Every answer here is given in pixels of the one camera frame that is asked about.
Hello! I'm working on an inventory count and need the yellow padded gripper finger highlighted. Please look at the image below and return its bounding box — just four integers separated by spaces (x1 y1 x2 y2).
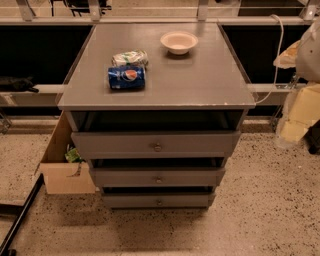
273 41 300 69
275 83 320 149

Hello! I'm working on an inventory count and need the grey drawer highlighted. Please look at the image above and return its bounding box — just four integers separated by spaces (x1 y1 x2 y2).
71 131 240 160
103 193 215 208
90 167 225 187

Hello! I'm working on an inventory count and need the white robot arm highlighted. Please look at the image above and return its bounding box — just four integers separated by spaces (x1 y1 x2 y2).
273 18 320 147

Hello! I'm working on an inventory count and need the grey drawer cabinet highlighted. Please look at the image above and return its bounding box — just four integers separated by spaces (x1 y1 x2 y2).
58 23 255 198

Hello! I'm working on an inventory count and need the grey top drawer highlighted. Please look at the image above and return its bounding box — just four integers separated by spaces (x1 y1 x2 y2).
71 131 240 160

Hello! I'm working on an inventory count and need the grey bottom drawer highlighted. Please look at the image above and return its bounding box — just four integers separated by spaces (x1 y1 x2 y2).
103 193 215 208

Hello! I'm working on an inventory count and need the white paper bowl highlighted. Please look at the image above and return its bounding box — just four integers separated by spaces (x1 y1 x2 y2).
160 31 198 55

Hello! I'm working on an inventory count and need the crushed green white can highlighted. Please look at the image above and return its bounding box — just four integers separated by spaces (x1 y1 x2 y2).
112 50 148 67

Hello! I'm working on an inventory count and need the blue pepsi can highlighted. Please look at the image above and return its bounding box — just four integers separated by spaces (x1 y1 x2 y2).
108 66 145 89

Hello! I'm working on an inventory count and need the green packet in box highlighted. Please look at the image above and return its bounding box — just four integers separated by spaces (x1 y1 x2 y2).
65 147 83 163

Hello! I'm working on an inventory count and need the cardboard box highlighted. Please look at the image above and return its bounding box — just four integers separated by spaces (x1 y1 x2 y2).
39 113 96 194

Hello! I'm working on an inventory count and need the black metal floor bar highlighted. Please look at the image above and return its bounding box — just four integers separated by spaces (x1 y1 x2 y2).
0 175 44 256

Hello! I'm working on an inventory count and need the white cable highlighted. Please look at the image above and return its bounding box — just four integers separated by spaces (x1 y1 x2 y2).
255 14 285 105

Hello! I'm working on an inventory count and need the grey horizontal rail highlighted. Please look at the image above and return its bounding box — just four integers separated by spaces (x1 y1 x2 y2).
0 84 65 107

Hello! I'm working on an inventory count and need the black object on rail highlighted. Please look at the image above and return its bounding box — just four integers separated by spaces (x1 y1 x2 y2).
0 76 39 93

